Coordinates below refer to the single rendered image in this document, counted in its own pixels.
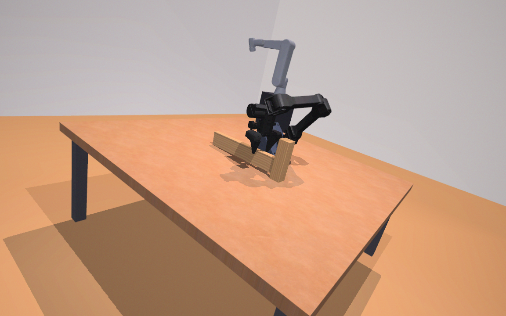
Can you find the wooden post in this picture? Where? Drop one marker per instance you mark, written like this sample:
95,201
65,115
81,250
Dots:
282,158

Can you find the brown wooden board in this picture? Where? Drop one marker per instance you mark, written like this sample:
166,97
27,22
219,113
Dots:
242,150

